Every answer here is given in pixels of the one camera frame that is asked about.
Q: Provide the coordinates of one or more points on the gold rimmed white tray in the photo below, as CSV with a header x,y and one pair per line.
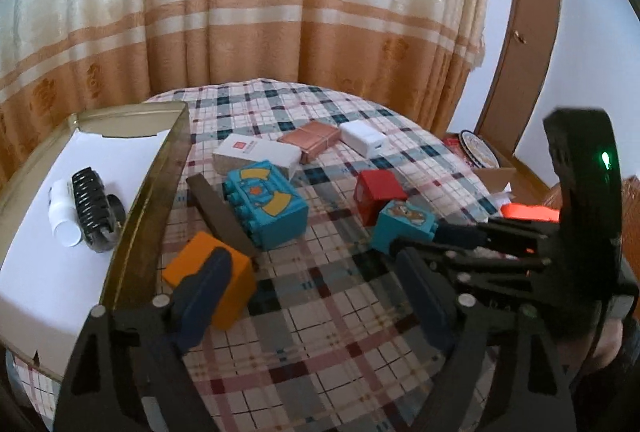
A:
x,y
40,272

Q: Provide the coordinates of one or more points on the orange red object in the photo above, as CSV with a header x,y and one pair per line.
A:
x,y
530,212

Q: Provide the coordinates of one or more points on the cardboard box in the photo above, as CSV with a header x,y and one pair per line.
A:
x,y
492,179

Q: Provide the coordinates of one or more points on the orange toy block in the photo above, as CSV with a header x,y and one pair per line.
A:
x,y
235,282

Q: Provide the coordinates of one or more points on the dark flat bar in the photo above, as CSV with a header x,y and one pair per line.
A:
x,y
220,217

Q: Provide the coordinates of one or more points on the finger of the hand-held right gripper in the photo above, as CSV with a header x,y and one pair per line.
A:
x,y
457,234
500,272

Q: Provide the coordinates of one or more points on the large blue toy block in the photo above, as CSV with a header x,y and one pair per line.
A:
x,y
270,207

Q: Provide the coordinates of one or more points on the white carton with red label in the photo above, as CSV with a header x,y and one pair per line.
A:
x,y
260,154

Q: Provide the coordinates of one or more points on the small blue toy block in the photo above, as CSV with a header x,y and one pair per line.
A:
x,y
400,222

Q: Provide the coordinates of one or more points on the person's right forearm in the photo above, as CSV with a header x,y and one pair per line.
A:
x,y
617,347

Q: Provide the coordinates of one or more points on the white charger adapter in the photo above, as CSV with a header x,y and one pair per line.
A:
x,y
365,137

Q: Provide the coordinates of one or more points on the red toy block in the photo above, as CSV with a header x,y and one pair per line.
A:
x,y
377,194

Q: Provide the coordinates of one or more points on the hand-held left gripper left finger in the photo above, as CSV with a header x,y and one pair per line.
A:
x,y
200,297

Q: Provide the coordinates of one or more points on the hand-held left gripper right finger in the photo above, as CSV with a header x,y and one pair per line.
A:
x,y
430,302

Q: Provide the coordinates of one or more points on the cream and orange curtain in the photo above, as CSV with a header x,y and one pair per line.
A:
x,y
250,12

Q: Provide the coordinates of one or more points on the brown wooden door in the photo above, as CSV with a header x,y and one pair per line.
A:
x,y
525,37

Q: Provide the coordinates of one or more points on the black ribbed device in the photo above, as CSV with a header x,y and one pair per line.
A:
x,y
90,202

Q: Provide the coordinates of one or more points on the white plastic bottle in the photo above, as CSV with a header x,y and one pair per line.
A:
x,y
62,217

